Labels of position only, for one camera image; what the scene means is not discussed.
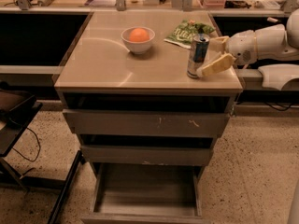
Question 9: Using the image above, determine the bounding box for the grey drawer cabinet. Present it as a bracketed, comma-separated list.
[53, 10, 244, 224]

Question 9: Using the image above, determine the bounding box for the white ceramic bowl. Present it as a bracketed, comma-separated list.
[121, 26, 155, 54]

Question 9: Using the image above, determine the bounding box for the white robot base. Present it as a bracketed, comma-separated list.
[258, 63, 299, 91]

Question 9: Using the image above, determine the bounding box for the black cable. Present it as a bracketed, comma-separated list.
[6, 117, 42, 163]

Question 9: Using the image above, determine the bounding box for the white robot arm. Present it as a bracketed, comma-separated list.
[196, 9, 299, 77]

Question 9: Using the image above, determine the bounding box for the green chip bag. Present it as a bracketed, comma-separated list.
[164, 20, 215, 49]

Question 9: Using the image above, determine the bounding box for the grey drawer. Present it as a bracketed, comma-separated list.
[81, 163, 211, 224]
[81, 145, 213, 166]
[63, 109, 229, 137]

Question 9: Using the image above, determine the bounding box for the top grey drawer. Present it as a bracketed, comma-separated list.
[63, 109, 229, 137]

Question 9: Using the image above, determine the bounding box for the red bull can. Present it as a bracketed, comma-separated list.
[187, 33, 210, 78]

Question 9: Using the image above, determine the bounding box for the middle grey drawer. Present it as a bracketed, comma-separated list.
[81, 145, 213, 166]

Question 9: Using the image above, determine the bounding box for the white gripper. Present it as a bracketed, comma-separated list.
[196, 30, 257, 77]

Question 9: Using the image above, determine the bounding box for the bottom grey drawer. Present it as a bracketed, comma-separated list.
[81, 163, 211, 224]

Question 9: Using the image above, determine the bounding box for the orange fruit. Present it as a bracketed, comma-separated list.
[129, 28, 150, 42]

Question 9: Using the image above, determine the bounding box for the black side cart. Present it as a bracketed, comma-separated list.
[0, 81, 85, 224]

